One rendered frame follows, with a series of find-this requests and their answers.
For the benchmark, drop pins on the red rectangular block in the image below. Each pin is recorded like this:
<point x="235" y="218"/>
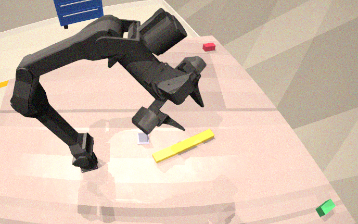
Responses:
<point x="209" y="47"/>

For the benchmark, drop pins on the green rectangular block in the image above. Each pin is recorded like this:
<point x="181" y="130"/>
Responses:
<point x="325" y="207"/>

